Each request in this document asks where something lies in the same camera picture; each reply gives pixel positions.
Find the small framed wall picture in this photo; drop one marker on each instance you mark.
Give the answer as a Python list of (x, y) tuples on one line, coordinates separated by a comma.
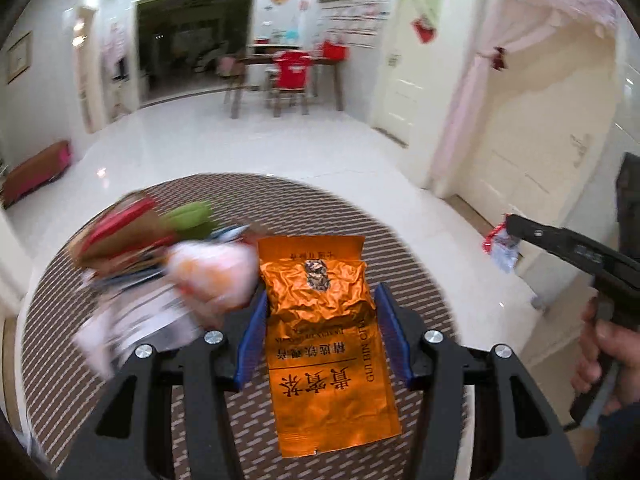
[(19, 57)]

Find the pink white plastic bag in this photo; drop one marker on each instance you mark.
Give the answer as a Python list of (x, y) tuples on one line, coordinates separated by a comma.
[(215, 275)]

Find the pink curtain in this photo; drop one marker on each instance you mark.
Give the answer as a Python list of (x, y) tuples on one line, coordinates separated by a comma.
[(467, 100)]

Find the brown dotted round tablecloth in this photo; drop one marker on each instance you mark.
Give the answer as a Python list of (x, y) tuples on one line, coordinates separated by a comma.
[(325, 210)]

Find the wooden dining table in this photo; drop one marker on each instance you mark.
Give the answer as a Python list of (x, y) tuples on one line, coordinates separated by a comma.
[(327, 62)]

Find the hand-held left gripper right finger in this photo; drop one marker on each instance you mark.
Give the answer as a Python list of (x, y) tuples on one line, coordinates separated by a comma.
[(392, 332)]

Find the white panel door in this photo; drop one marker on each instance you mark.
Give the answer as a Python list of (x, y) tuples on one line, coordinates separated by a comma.
[(405, 75)]

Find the brown padded bench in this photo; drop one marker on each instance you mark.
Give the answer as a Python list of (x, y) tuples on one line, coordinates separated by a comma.
[(35, 167)]

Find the red door decoration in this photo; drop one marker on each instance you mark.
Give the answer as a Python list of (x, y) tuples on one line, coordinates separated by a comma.
[(423, 28)]

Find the blue white carton box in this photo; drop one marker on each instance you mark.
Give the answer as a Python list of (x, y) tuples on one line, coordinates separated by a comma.
[(140, 317)]

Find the red bag on table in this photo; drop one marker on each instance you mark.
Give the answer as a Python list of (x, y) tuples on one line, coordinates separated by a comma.
[(334, 51)]

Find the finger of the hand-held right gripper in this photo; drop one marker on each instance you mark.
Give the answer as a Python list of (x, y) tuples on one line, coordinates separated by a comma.
[(537, 232)]

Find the rows of wall certificates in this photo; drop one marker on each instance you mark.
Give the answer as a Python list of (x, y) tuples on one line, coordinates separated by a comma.
[(352, 22)]

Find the red curtain bow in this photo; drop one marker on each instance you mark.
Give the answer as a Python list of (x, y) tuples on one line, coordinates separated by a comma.
[(498, 57)]

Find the person's right hand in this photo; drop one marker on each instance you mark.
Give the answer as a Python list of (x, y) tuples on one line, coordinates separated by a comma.
[(627, 360)]

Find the chair with red cover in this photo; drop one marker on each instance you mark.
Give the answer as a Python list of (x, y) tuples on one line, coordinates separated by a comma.
[(290, 72)]

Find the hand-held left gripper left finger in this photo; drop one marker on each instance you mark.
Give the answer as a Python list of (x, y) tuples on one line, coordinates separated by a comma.
[(252, 332)]

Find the coat stand with clothes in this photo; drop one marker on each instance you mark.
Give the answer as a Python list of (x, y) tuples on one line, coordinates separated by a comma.
[(117, 60)]

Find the orange foil tea packet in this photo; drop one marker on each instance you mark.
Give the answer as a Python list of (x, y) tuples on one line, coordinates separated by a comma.
[(325, 385)]

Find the red white wrapper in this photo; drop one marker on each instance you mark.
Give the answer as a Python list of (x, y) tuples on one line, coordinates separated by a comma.
[(502, 252)]

